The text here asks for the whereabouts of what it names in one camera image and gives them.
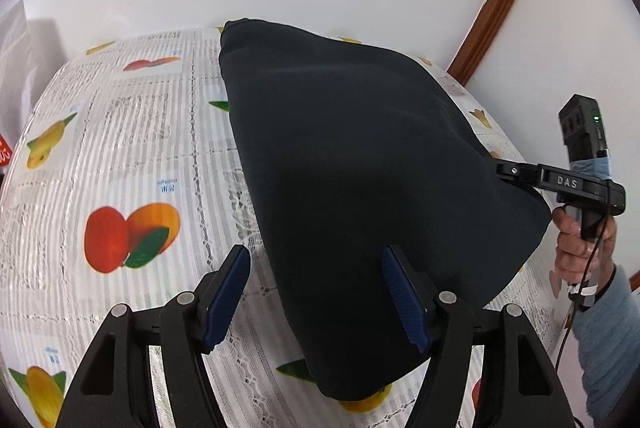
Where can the right blue sleeve forearm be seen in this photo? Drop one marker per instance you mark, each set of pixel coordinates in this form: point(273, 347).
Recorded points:
point(608, 351)

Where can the person's right hand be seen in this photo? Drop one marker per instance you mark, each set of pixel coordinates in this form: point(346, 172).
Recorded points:
point(573, 254)

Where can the white Miniso bag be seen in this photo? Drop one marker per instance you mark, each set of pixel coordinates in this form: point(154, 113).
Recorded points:
point(15, 50)

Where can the fruit print tablecloth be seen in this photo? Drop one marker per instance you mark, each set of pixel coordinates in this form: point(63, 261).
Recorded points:
point(127, 187)

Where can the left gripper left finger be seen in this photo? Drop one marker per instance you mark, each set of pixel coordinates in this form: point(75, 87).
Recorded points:
point(113, 384)

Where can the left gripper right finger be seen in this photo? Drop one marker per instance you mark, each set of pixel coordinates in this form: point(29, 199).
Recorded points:
point(519, 386)

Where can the black sweatshirt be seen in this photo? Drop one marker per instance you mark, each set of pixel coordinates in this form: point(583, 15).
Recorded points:
point(348, 149)

